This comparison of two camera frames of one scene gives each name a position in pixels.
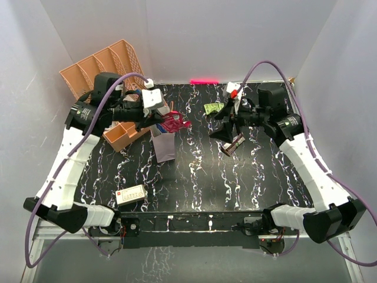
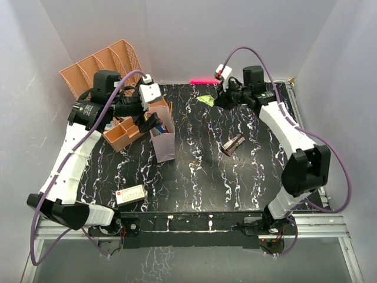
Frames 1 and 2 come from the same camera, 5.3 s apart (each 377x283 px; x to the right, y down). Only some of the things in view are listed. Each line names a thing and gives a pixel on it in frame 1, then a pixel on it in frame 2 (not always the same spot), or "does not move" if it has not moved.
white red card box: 130,194 does not move
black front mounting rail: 191,229 does not move
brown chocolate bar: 228,148 does not move
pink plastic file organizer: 118,58 does not move
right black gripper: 224,132 -> 221,101
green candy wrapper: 208,108 -> 207,99
